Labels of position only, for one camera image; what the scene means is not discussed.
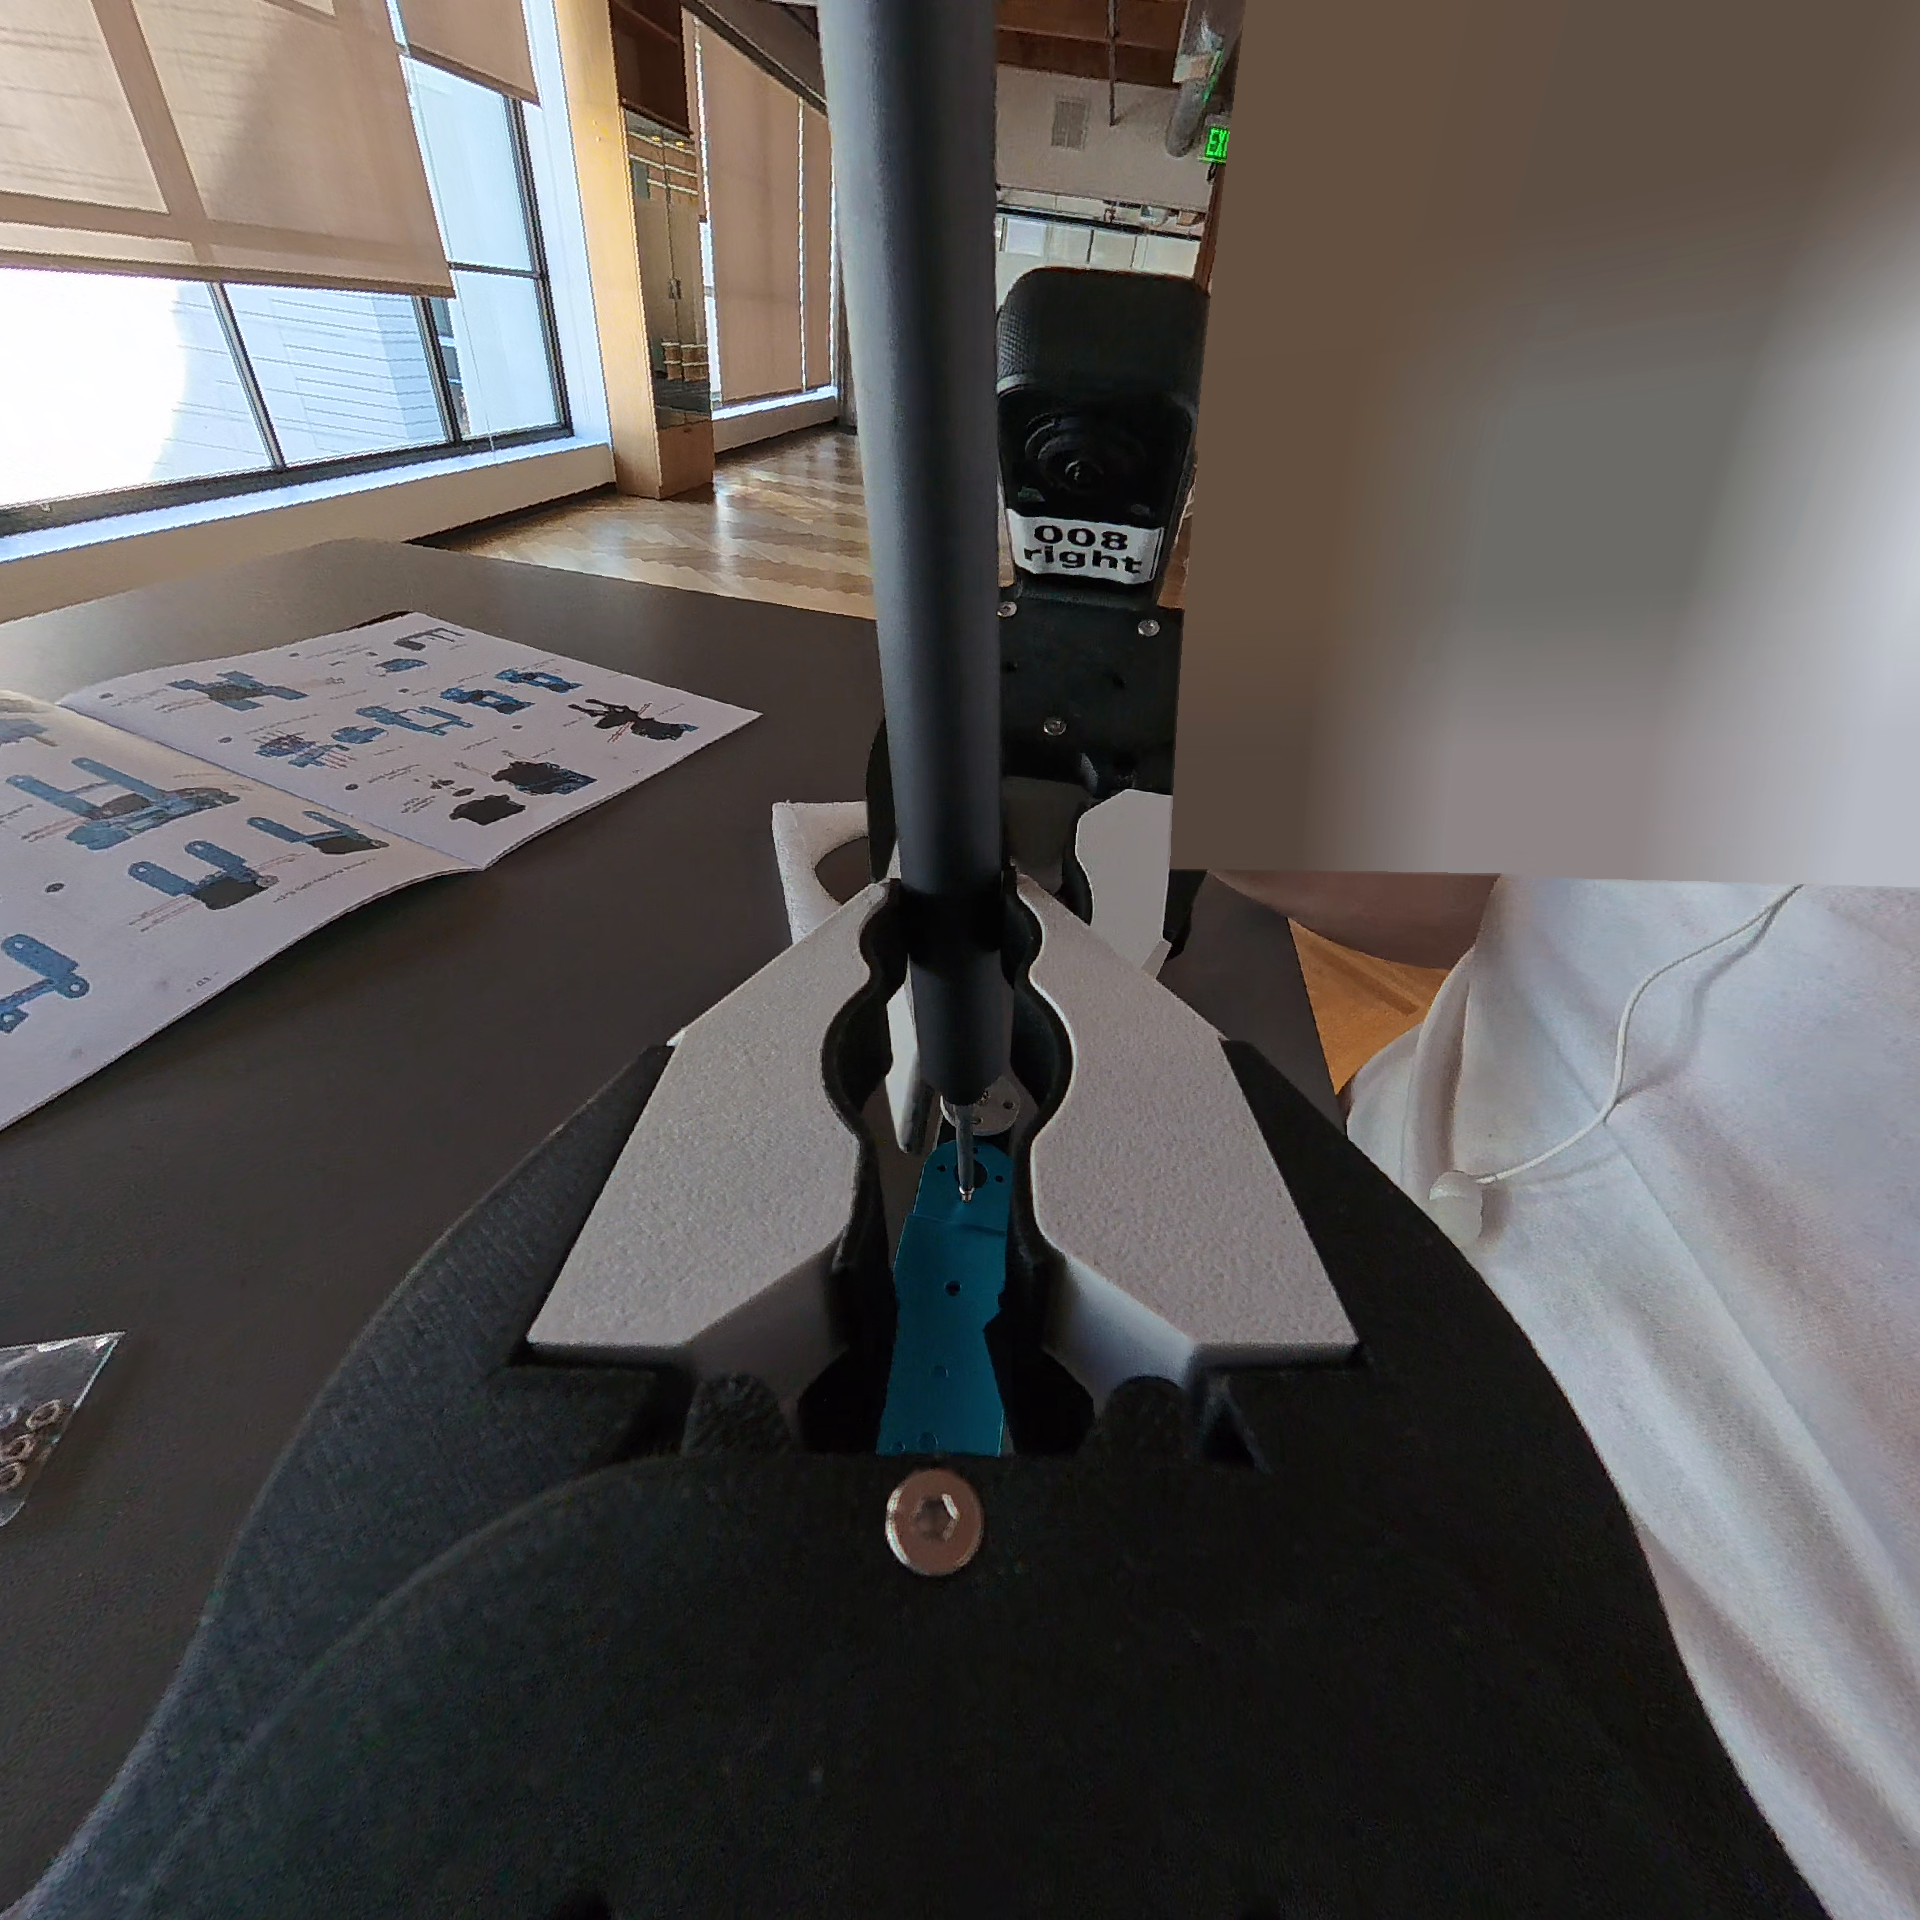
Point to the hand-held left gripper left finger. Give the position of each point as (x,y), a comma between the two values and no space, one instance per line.
(706,1185)

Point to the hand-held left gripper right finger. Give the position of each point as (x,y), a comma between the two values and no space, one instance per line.
(1185,1185)

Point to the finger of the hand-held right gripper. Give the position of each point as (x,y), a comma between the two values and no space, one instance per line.
(1135,873)
(797,845)

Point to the white round servo horn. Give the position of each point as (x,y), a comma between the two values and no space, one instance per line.
(1002,1109)

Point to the blue metal bracket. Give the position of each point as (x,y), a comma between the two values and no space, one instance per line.
(946,1306)

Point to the black electric screwdriver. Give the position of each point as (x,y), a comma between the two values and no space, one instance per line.
(915,450)

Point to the dark grey desk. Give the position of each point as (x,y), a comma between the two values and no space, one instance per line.
(452,1079)

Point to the open assembly instruction booklet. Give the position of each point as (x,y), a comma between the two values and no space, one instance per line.
(346,797)

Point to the person's white shirt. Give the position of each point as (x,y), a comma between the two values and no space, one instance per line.
(1725,1424)

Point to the wide office window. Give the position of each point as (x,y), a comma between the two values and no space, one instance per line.
(300,376)

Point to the group of clear screw bags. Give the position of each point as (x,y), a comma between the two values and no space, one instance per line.
(37,1410)

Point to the tan window roller blind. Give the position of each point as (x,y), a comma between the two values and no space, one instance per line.
(226,135)

